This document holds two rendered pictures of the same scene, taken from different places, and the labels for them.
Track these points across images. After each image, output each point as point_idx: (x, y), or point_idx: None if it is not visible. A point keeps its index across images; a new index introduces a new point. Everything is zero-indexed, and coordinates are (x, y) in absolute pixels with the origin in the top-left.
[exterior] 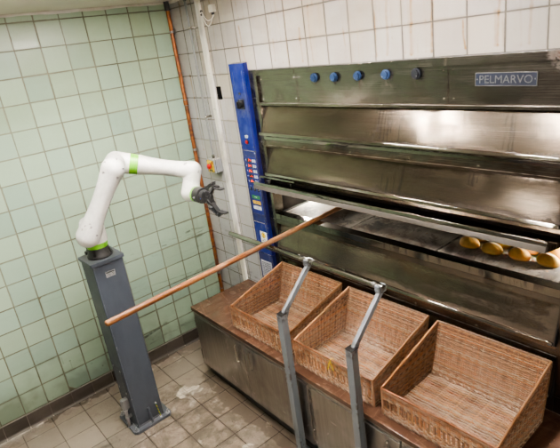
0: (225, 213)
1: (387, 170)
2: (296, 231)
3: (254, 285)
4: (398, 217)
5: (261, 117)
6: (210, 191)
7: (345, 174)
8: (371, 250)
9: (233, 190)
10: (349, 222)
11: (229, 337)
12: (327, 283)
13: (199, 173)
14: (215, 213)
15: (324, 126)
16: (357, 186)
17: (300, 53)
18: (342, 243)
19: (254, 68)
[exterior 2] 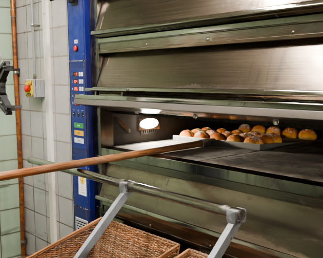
0: (15, 106)
1: (259, 57)
2: (121, 159)
3: (54, 243)
4: (273, 111)
5: (97, 14)
6: (0, 76)
7: (198, 73)
8: (226, 188)
9: (53, 122)
10: (199, 157)
11: None
12: (159, 244)
13: None
14: (3, 110)
15: (176, 7)
16: (214, 86)
17: None
18: (186, 183)
19: None
